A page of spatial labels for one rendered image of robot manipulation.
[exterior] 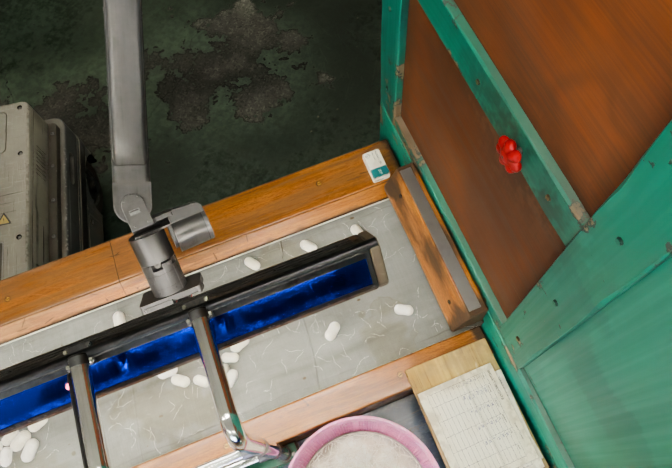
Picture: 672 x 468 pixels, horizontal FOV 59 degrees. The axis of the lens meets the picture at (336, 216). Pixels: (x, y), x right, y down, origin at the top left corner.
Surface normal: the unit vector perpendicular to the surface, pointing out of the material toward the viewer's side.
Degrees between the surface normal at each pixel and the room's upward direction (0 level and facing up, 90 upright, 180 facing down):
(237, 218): 0
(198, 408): 0
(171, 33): 0
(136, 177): 39
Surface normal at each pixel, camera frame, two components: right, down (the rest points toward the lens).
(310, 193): -0.06, -0.40
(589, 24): -0.93, 0.35
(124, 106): 0.29, 0.08
